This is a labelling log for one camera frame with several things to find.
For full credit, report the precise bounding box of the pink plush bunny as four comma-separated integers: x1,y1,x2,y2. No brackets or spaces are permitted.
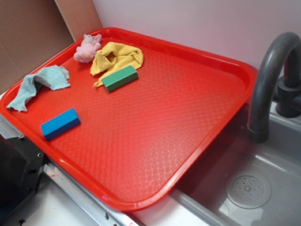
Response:
73,34,102,63

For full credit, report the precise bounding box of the blue rectangular block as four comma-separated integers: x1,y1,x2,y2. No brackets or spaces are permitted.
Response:
41,108,81,141

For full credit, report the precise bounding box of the yellow cloth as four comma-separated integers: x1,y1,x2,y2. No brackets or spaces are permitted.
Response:
90,42,144,87

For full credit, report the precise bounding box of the red plastic tray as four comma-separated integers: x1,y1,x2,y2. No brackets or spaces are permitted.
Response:
0,28,257,211

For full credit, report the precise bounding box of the light blue cloth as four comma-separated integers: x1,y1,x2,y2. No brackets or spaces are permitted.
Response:
7,65,71,112

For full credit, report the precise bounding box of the grey plastic sink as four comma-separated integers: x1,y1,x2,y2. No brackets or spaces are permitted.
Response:
170,105,301,226

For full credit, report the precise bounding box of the brown cardboard panel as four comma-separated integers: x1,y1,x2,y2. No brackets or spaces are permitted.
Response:
0,0,102,93

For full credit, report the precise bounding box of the green rectangular block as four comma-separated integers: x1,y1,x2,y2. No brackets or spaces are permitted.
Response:
101,65,139,92

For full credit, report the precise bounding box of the grey toy faucet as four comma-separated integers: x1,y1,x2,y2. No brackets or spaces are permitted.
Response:
247,32,301,143

